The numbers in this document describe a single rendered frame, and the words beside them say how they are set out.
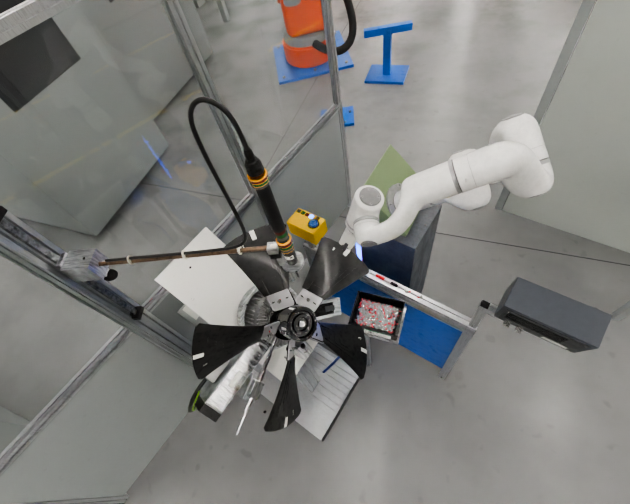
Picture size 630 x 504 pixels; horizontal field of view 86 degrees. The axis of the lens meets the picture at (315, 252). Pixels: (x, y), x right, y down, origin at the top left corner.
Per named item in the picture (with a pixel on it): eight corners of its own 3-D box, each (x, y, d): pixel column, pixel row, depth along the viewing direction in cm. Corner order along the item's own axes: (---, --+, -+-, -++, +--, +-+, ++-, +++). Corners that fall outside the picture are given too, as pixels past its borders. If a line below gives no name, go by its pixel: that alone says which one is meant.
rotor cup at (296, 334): (309, 324, 130) (328, 329, 119) (279, 347, 124) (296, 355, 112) (292, 292, 127) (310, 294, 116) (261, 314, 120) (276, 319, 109)
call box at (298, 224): (290, 234, 169) (286, 221, 161) (302, 220, 173) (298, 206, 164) (317, 247, 163) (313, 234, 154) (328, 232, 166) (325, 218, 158)
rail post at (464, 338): (437, 376, 213) (462, 332, 148) (440, 370, 214) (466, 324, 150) (444, 379, 211) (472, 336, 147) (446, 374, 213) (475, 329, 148)
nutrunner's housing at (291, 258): (288, 273, 104) (236, 156, 66) (288, 262, 106) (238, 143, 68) (301, 272, 103) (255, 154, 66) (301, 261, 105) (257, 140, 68)
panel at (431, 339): (328, 304, 238) (312, 253, 184) (328, 303, 238) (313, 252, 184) (441, 368, 203) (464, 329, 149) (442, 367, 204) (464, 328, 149)
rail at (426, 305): (305, 252, 185) (302, 244, 178) (309, 247, 186) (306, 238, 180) (472, 337, 147) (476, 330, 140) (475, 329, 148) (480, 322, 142)
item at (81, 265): (75, 283, 105) (53, 269, 98) (83, 264, 109) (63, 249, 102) (105, 280, 104) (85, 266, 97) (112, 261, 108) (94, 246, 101)
